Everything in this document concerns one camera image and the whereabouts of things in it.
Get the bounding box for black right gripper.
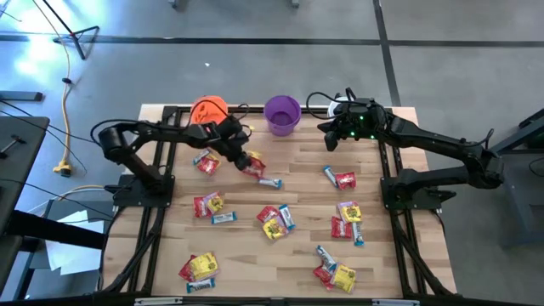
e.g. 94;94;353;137
316;99;386;152

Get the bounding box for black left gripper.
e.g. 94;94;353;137
210;115;255;171

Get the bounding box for red Skittles candy pack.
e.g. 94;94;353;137
193;195;210;219
331;215;354;239
256;205;281;224
196;155;222;177
334;171;357;191
178;254;197;283
313;264;337;292
241;156;268;179

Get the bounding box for white blue Hershey's bar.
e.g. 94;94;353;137
210;211;238;225
278;203;297;231
185;277;217;294
351;221;366;247
192;148;213;166
258;177;284;190
321;165;340;189
314;244;339;273

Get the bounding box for white plastic bucket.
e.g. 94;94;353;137
326;96;350;119

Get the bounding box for purple plastic bucket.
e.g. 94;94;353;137
263;94;303;138

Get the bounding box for orange plastic bucket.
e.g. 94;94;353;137
190;94;230;127

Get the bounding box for white paper sheets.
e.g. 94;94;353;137
44;210;106;276

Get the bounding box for black floor tripod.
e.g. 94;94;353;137
40;0;101;61

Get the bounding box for dark grey table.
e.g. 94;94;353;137
488;108;544;250

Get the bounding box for black desk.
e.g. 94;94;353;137
0;115;107;301

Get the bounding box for black flat bar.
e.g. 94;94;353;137
0;90;44;103

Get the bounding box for black hand tool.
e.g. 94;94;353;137
0;134;27;160

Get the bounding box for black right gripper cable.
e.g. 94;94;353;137
305;87;354;121

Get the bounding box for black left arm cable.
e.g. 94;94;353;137
88;117;148;148

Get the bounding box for tan floor cable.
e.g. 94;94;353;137
25;184;106;216

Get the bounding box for silver metal bracket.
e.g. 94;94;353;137
371;298;422;306
133;297;184;306

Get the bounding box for yellow extension cable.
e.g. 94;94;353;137
31;0;74;179

